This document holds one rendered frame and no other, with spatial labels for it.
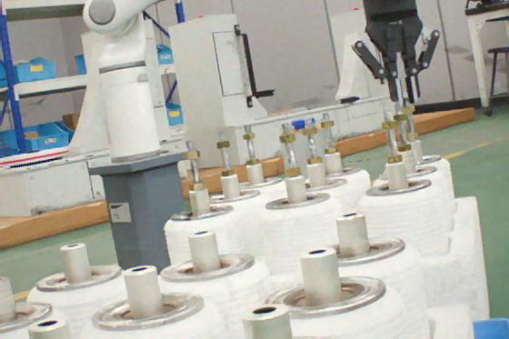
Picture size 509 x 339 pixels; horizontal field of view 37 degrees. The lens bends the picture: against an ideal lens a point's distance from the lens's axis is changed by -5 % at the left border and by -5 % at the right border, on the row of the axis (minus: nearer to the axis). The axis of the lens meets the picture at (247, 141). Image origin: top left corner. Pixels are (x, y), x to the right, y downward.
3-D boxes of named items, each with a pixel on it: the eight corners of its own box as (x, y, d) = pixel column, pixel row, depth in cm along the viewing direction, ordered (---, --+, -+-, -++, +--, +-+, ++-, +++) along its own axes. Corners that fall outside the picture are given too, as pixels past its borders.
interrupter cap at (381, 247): (295, 276, 56) (294, 266, 56) (317, 252, 63) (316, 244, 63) (400, 264, 54) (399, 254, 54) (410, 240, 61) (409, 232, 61)
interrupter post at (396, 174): (413, 188, 88) (408, 159, 88) (404, 193, 87) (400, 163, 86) (394, 190, 90) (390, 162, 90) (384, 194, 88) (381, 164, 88)
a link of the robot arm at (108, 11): (193, -74, 139) (207, -65, 148) (71, 2, 145) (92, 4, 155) (215, -31, 139) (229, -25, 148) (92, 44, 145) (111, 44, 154)
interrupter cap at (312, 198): (344, 197, 92) (343, 191, 92) (300, 212, 86) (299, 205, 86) (295, 199, 97) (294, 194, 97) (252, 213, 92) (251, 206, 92)
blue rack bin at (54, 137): (2, 157, 620) (-3, 132, 619) (40, 150, 647) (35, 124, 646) (32, 153, 585) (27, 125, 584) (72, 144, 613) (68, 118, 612)
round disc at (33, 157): (-13, 171, 324) (-15, 158, 324) (46, 159, 345) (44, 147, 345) (21, 167, 302) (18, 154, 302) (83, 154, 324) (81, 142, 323)
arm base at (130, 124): (104, 164, 152) (90, 76, 151) (142, 156, 158) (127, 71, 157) (133, 161, 145) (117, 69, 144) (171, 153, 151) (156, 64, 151)
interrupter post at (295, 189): (313, 203, 92) (308, 174, 92) (299, 207, 90) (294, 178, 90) (297, 203, 93) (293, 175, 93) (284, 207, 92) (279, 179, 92)
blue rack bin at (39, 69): (-12, 92, 618) (-15, 66, 617) (27, 87, 646) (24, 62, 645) (18, 84, 584) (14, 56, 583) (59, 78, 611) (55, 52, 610)
